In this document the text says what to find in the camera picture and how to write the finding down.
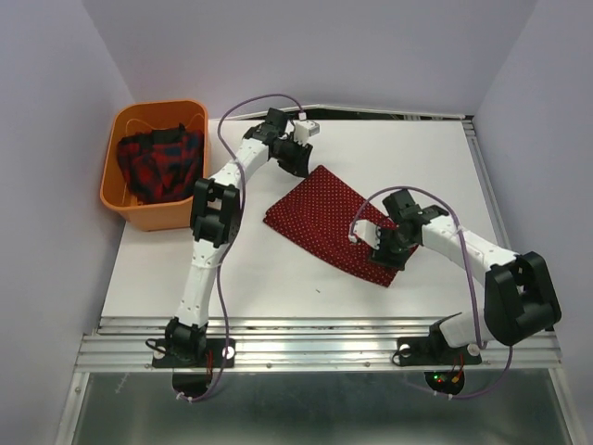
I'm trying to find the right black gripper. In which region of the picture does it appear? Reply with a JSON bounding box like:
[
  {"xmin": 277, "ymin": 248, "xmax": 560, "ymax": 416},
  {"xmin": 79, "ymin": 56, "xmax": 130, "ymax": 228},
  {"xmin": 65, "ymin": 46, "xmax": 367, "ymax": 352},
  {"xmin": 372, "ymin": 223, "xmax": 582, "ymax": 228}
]
[{"xmin": 367, "ymin": 224, "xmax": 416, "ymax": 271}]

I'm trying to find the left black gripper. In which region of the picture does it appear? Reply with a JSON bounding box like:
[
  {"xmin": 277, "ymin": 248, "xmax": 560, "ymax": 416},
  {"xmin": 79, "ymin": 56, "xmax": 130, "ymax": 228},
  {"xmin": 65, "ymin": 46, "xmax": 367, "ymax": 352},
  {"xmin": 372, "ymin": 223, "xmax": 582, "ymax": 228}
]
[{"xmin": 271, "ymin": 133, "xmax": 311, "ymax": 178}]

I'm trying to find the red polka dot skirt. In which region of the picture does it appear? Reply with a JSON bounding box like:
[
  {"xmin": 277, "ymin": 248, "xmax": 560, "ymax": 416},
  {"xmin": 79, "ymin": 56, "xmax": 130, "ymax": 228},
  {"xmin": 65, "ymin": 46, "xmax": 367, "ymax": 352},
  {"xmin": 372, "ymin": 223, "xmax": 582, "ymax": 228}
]
[{"xmin": 263, "ymin": 165, "xmax": 397, "ymax": 287}]

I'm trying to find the red black plaid skirt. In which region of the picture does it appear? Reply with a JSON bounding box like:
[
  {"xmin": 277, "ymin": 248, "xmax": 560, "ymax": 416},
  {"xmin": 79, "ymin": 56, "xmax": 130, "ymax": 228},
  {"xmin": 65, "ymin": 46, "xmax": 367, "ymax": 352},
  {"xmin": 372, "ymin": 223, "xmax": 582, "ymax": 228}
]
[{"xmin": 117, "ymin": 124, "xmax": 205, "ymax": 204}]

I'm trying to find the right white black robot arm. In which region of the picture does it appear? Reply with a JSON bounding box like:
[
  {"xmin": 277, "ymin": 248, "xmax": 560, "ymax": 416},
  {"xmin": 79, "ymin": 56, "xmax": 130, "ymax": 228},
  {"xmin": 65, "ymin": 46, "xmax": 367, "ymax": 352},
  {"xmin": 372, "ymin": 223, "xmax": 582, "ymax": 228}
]
[{"xmin": 349, "ymin": 188, "xmax": 561, "ymax": 365}]

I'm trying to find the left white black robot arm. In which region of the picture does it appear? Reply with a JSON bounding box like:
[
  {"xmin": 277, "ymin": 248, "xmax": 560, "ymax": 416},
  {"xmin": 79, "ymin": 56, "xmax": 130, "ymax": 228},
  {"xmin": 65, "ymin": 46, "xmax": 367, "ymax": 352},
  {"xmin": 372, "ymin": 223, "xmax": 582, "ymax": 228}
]
[{"xmin": 158, "ymin": 108, "xmax": 320, "ymax": 365}]

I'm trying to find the orange plastic bin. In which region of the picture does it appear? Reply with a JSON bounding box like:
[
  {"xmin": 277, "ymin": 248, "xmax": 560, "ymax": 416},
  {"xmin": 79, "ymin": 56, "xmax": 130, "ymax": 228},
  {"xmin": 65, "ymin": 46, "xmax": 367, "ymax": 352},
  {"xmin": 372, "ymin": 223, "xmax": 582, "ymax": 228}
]
[{"xmin": 99, "ymin": 99, "xmax": 210, "ymax": 232}]

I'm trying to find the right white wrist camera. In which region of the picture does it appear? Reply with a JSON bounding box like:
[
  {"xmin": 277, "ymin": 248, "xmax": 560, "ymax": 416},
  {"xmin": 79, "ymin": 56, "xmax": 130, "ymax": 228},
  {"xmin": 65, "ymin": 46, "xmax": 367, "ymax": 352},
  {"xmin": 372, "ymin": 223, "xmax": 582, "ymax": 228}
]
[{"xmin": 348, "ymin": 220, "xmax": 380, "ymax": 249}]

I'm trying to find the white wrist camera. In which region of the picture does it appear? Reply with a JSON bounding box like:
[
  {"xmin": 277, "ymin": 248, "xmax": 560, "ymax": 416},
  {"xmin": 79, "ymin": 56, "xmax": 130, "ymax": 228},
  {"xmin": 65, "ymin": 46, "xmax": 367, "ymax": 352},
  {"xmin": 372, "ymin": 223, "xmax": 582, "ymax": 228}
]
[
  {"xmin": 348, "ymin": 220, "xmax": 380, "ymax": 249},
  {"xmin": 293, "ymin": 120, "xmax": 321, "ymax": 146}
]

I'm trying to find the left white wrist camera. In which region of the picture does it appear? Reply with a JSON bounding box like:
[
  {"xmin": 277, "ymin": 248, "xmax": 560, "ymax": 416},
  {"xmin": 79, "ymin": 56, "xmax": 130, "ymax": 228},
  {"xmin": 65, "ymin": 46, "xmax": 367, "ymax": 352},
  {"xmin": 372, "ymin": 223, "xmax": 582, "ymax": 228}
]
[{"xmin": 293, "ymin": 120, "xmax": 321, "ymax": 146}]

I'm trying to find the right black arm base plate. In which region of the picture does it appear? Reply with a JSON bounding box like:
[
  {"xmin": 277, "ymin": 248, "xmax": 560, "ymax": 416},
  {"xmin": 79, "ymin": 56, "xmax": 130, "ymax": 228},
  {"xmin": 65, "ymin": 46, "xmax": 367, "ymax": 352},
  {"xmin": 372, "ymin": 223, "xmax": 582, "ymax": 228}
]
[{"xmin": 392, "ymin": 336, "xmax": 482, "ymax": 367}]

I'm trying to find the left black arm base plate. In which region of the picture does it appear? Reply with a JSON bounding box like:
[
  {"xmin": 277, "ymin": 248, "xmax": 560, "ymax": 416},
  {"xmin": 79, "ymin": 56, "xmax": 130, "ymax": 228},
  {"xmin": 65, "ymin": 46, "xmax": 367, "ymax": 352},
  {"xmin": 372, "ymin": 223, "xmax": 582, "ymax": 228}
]
[{"xmin": 145, "ymin": 337, "xmax": 235, "ymax": 369}]

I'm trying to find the aluminium front rail frame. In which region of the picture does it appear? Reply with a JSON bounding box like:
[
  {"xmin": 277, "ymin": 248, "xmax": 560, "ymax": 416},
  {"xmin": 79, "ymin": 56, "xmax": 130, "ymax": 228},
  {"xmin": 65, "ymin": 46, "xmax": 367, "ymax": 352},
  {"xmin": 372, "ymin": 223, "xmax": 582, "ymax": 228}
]
[{"xmin": 56, "ymin": 316, "xmax": 587, "ymax": 444}]

